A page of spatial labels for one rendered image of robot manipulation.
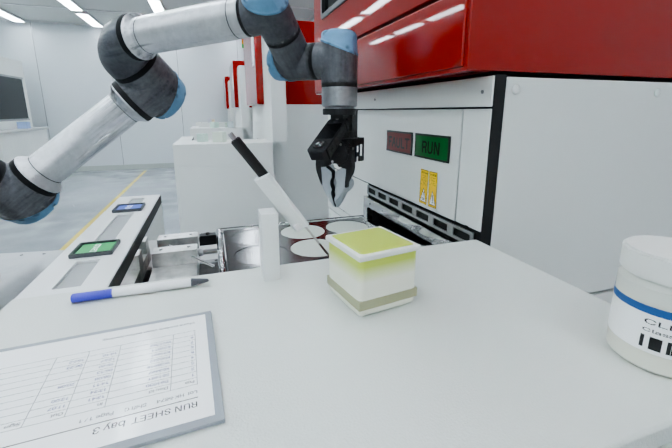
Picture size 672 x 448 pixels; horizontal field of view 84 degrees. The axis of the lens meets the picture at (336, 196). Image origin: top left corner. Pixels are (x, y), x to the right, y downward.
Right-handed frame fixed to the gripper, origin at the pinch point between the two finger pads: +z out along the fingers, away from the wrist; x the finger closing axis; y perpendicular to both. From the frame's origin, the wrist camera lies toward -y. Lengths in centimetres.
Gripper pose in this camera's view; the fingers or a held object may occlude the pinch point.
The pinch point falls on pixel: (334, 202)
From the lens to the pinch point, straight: 81.5
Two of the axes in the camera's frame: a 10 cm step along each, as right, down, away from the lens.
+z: 0.0, 9.8, 2.2
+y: 5.1, -1.9, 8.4
